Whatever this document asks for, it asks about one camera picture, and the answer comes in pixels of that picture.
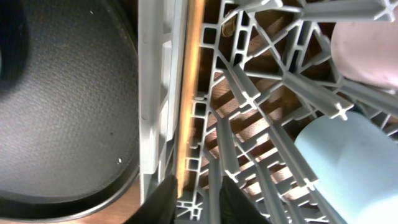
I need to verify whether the blue cup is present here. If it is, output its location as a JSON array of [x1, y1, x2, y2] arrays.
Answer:
[[295, 111, 397, 223]]

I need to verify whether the pink cup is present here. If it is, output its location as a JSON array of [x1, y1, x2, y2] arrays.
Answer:
[[331, 21, 397, 90]]

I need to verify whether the round black tray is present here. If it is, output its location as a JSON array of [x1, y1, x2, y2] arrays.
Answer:
[[1, 0, 139, 222]]

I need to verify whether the grey dishwasher rack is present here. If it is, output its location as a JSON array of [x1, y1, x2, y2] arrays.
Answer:
[[137, 0, 397, 223]]

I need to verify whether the wooden chopstick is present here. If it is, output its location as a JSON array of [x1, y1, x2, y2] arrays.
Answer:
[[176, 0, 205, 198]]

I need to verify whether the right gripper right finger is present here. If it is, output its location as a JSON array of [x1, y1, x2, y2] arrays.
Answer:
[[219, 176, 270, 224]]

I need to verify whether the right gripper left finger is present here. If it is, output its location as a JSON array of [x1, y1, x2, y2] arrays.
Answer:
[[124, 175, 178, 224]]

